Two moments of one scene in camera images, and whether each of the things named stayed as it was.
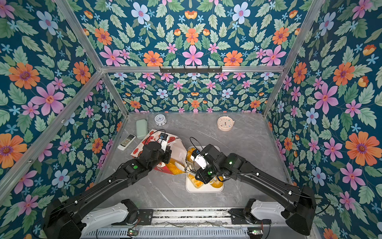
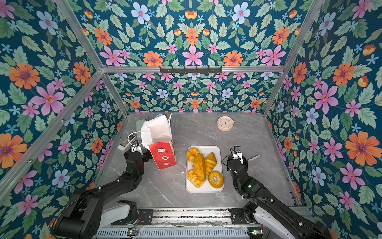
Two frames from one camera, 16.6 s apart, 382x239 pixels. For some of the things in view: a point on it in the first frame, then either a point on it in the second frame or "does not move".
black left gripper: (168, 153) → (146, 156)
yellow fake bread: (174, 170) → (197, 176)
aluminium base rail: (189, 217) does not move
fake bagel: (215, 183) does not move
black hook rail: (191, 70) does not move
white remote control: (126, 142) does not move
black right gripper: (202, 177) → (230, 161)
